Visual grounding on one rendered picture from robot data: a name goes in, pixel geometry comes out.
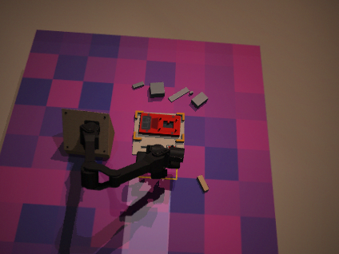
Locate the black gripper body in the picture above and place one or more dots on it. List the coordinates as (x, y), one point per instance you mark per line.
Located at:
(141, 155)

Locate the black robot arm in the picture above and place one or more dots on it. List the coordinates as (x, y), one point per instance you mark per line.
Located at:
(155, 162)

